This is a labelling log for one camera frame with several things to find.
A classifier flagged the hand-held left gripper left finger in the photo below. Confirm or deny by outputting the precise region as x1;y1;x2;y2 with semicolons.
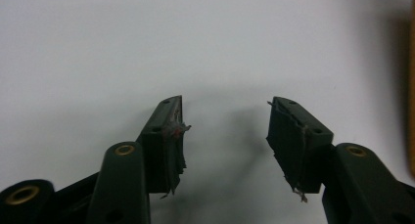
135;94;193;200

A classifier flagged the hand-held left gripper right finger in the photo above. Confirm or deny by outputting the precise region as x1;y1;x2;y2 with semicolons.
265;96;336;204

